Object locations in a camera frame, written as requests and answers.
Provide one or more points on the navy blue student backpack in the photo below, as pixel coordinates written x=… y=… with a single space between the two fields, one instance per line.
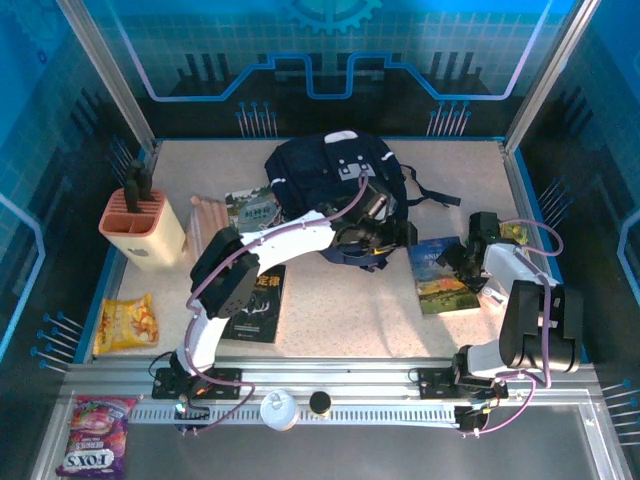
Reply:
x=310 y=165

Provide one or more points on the pink and cream knife block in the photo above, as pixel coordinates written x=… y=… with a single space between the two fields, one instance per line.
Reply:
x=150 y=240

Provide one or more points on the black book with antlers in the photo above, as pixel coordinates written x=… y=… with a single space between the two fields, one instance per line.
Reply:
x=260 y=315

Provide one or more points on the black round bottle cap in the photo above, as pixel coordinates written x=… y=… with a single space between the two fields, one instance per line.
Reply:
x=320 y=404

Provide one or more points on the aluminium enclosure frame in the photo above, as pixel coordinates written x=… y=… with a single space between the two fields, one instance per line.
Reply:
x=350 y=380

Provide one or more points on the purple Fox's candy bag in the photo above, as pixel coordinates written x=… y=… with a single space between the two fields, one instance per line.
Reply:
x=95 y=440

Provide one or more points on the yellow chips bag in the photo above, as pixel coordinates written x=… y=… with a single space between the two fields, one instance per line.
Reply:
x=125 y=325

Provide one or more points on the landscape cover book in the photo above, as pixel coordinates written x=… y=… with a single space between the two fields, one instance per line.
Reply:
x=250 y=210

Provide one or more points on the green Fox's candy bag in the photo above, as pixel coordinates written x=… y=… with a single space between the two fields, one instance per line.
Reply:
x=515 y=232

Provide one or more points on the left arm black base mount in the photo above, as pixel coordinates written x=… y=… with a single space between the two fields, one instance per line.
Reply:
x=165 y=385

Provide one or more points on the small white pink box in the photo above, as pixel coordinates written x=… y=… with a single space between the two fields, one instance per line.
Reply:
x=492 y=299

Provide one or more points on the Animal Farm book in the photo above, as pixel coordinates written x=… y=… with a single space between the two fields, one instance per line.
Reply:
x=440 y=295

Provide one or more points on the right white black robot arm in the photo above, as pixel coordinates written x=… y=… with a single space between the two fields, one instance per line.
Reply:
x=525 y=330

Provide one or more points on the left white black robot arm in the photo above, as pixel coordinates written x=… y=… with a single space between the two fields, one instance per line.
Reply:
x=225 y=290

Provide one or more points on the clear plastic cup lid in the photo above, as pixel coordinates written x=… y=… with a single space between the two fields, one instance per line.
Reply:
x=279 y=410

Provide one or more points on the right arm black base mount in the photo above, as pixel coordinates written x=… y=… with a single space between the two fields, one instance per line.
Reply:
x=435 y=382

